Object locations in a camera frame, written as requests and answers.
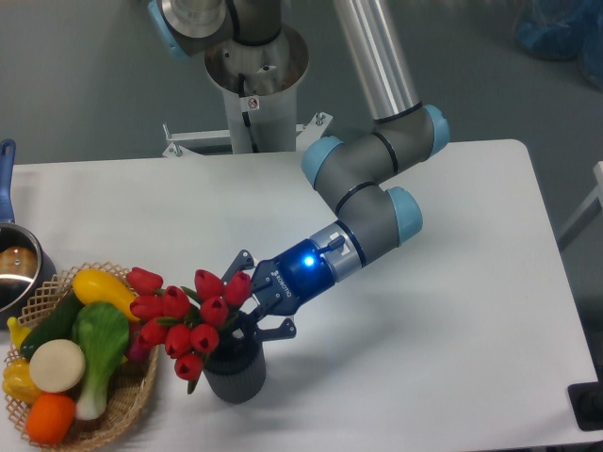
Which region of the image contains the red tulip bouquet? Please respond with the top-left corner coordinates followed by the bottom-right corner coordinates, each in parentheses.
top-left (126, 267), bottom-right (253, 393)

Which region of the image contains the woven wicker basket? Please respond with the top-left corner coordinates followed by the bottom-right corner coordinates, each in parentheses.
top-left (1, 262), bottom-right (158, 451)

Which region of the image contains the orange fruit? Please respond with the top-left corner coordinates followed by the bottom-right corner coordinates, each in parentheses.
top-left (25, 393), bottom-right (75, 445)

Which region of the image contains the blue handled saucepan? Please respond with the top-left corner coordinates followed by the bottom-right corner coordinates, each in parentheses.
top-left (1, 138), bottom-right (56, 331)

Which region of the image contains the green bok choy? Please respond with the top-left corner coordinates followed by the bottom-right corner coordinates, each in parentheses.
top-left (72, 301), bottom-right (129, 421)

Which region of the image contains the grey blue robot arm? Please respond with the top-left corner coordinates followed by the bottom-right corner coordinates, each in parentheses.
top-left (148, 1), bottom-right (449, 341)

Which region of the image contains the yellow bell pepper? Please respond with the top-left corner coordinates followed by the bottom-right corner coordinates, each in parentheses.
top-left (2, 358), bottom-right (42, 405)

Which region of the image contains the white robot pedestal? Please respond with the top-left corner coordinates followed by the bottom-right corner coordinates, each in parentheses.
top-left (163, 24), bottom-right (333, 157)

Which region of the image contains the red purple radish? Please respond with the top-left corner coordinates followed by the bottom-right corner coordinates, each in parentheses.
top-left (124, 323), bottom-right (151, 363)

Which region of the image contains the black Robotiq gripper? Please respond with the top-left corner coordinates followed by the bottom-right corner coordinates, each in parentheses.
top-left (221, 239), bottom-right (335, 341)

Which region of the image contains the blue plastic bag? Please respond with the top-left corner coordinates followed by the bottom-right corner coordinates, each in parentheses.
top-left (513, 1), bottom-right (602, 89)

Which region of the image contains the dark grey ribbed vase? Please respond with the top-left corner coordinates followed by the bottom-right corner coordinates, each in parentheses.
top-left (204, 314), bottom-right (267, 404)

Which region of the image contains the white table leg frame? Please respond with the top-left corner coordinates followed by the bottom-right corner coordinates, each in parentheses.
top-left (557, 161), bottom-right (602, 252)

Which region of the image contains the dark green cucumber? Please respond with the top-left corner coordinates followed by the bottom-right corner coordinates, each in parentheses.
top-left (20, 292), bottom-right (84, 360)

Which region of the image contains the yellow squash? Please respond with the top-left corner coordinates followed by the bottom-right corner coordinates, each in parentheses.
top-left (72, 268), bottom-right (139, 322)

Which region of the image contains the black device at edge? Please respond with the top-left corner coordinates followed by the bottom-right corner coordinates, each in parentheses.
top-left (567, 381), bottom-right (602, 431)

